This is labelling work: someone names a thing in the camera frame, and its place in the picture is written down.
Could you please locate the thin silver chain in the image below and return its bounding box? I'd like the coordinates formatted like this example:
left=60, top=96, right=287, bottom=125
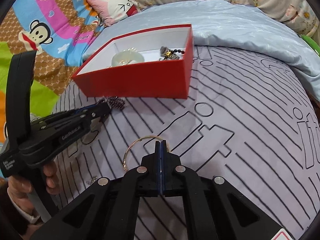
left=117, top=58, right=137, bottom=66

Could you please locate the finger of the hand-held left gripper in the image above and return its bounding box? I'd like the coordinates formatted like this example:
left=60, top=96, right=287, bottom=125
left=30, top=104, right=112, bottom=130
left=50, top=112, right=111, bottom=132

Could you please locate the silver wristwatch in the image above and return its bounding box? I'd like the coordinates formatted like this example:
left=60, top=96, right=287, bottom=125
left=160, top=46, right=175, bottom=61

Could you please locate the person's left hand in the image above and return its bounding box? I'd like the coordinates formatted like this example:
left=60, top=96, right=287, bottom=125
left=7, top=160, right=60, bottom=215

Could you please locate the person's left forearm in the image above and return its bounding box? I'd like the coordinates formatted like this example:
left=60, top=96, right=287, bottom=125
left=0, top=187, right=42, bottom=240

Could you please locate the dark purple bead necklace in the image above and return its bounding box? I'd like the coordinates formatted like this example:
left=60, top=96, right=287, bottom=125
left=96, top=96, right=126, bottom=111

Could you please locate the pale green jade bangle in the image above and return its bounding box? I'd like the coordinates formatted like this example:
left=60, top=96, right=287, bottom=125
left=111, top=51, right=146, bottom=67

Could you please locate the green object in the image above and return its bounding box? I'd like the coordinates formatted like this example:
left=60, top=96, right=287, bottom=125
left=300, top=34, right=320, bottom=55

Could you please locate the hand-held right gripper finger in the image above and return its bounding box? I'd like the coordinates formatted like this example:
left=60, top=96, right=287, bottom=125
left=160, top=141, right=284, bottom=240
left=30, top=141, right=160, bottom=240

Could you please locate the rose gold bangle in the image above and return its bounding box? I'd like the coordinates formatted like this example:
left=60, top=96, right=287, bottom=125
left=122, top=135, right=173, bottom=172

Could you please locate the red cardboard box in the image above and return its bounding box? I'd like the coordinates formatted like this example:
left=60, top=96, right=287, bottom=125
left=72, top=24, right=194, bottom=100

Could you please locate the colourful cartoon monkey quilt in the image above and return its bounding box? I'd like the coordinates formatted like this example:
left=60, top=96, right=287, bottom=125
left=0, top=0, right=110, bottom=120

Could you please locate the light blue blanket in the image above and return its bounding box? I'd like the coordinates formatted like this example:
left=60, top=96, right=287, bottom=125
left=82, top=0, right=320, bottom=100

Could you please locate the pink rabbit pillow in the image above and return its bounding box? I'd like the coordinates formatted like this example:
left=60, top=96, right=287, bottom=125
left=86, top=0, right=140, bottom=27

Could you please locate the grey striped bedsheet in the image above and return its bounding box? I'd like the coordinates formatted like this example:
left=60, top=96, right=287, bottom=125
left=50, top=44, right=320, bottom=240

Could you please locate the brown bead bracelet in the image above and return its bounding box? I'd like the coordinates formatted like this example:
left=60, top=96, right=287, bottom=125
left=166, top=48, right=187, bottom=60

